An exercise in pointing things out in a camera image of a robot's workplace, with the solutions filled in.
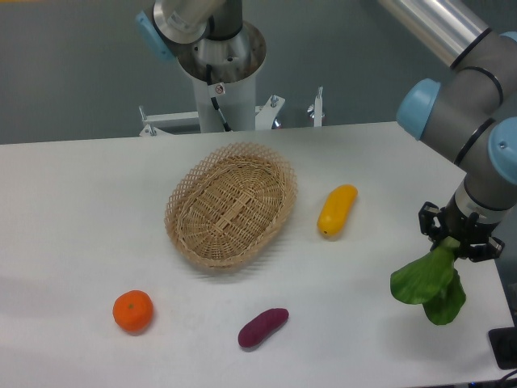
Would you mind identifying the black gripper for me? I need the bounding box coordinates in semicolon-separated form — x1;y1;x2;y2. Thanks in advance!
418;201;505;263

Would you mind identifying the green bok choy vegetable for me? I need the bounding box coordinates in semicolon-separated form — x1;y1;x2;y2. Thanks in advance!
390;237;466;326

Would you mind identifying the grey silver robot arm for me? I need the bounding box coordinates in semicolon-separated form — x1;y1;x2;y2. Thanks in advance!
136;1;516;262

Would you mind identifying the black device at table edge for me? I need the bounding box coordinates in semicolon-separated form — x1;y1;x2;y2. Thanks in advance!
488;327;516;370

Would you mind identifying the yellow squash toy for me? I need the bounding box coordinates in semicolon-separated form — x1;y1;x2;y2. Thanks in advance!
317;184;359;238

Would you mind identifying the purple sweet potato toy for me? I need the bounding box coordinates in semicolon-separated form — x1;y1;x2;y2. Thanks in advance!
237;308;289;348

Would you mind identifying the woven wicker basket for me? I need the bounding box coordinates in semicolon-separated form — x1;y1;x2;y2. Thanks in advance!
164;142;297;270

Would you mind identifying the orange mandarin toy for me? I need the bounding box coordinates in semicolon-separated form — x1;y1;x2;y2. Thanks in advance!
112;290;154;334

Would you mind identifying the white bracket with bolt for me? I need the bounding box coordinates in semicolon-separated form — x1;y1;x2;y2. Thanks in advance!
307;86;325;128

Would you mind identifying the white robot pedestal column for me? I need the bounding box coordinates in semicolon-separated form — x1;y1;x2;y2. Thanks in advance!
176;22;268;133

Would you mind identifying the black cable on pedestal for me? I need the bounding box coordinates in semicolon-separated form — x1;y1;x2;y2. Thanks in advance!
205;63;233;133

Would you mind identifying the white metal base frame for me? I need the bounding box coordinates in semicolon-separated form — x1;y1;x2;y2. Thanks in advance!
138;95;286;137

